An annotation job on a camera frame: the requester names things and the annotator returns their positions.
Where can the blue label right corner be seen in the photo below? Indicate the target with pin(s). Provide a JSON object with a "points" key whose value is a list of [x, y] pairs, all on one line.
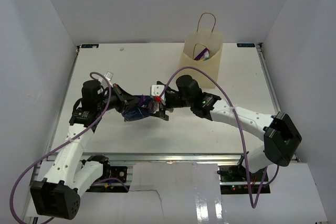
{"points": [[245, 45]]}

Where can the green yellow Fox's candy bag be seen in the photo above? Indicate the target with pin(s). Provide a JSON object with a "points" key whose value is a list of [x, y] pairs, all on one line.
{"points": [[205, 56]]}

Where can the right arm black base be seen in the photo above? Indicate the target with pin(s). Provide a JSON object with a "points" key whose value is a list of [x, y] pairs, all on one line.
{"points": [[233, 178]]}

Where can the dark blue Kroks chip bag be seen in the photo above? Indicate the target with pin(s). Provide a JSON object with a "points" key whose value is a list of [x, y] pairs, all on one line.
{"points": [[144, 107]]}

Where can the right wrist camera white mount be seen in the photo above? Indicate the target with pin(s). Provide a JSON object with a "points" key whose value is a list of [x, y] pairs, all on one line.
{"points": [[157, 93]]}

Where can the blue label corner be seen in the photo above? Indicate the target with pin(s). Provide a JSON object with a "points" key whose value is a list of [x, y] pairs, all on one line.
{"points": [[245, 45], [89, 46]]}

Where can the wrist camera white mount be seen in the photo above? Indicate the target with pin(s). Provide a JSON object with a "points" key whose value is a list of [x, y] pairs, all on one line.
{"points": [[157, 93], [108, 76]]}

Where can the purple snack pouch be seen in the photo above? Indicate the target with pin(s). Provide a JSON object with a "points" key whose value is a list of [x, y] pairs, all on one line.
{"points": [[200, 55]]}

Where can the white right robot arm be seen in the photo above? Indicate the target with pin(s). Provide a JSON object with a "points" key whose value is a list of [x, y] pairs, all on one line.
{"points": [[278, 133]]}

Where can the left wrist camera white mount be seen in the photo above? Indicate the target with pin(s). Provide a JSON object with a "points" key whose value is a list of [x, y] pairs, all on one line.
{"points": [[108, 76]]}

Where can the aluminium table front rail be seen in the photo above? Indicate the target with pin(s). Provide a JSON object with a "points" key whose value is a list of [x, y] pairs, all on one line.
{"points": [[148, 157]]}

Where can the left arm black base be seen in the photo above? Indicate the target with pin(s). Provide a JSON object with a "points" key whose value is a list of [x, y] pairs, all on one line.
{"points": [[113, 178]]}

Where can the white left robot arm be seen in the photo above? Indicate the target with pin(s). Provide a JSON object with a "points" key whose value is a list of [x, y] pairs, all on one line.
{"points": [[59, 193]]}

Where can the blue label left corner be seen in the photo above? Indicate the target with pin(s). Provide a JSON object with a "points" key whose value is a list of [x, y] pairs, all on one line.
{"points": [[89, 46]]}

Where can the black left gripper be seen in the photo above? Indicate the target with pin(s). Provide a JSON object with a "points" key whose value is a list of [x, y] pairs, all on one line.
{"points": [[125, 99]]}

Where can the beige paper bag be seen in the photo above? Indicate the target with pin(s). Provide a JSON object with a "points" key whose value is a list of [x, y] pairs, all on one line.
{"points": [[195, 42]]}

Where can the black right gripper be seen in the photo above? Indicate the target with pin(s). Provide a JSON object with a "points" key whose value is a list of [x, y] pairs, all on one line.
{"points": [[163, 107]]}

